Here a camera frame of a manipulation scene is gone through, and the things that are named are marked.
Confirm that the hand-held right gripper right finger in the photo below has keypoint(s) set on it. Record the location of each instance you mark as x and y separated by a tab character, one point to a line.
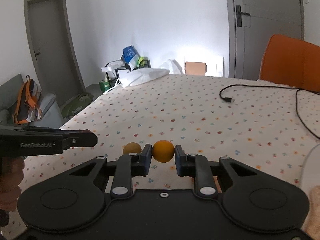
178	160

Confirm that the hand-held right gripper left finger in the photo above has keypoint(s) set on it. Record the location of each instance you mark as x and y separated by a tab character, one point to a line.
146	158

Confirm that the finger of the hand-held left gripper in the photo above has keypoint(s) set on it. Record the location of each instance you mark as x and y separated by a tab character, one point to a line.
80	139

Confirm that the medium orange mandarin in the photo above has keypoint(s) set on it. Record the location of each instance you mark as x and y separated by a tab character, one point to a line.
163	151

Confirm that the person's left hand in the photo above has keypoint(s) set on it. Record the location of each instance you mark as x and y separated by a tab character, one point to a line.
11	187

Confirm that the small yellow-green fruit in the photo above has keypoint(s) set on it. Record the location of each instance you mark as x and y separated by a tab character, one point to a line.
131	148

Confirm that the green duffel bag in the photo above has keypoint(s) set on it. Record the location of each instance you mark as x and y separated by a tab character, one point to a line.
77	105

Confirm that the grey storage bag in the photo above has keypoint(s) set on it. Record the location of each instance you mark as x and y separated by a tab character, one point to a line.
50	111

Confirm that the orange grey backpack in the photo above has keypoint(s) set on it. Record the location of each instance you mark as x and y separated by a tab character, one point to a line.
25	105

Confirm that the grey sofa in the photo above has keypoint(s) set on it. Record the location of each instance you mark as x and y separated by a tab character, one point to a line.
7	92

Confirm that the green box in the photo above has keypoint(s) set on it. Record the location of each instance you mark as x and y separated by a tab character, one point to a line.
105	85

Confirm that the white pillow bag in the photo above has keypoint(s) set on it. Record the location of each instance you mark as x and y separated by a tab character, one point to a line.
145	76

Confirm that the cardboard box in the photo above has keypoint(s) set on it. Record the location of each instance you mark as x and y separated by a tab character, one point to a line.
195	68

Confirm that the white plastic bag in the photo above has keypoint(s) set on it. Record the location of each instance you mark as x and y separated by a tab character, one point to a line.
175	66

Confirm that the green white packet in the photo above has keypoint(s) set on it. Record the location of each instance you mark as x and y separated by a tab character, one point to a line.
142	61

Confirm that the blue white bag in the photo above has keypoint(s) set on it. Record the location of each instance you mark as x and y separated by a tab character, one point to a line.
130	53

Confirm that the plain grey door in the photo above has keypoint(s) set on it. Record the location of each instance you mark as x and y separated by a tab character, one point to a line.
50	42

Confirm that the orange chair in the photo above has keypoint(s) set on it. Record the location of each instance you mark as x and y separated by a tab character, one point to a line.
292	62

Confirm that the grey door with black lock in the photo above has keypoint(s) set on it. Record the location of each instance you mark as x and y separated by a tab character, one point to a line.
270	5

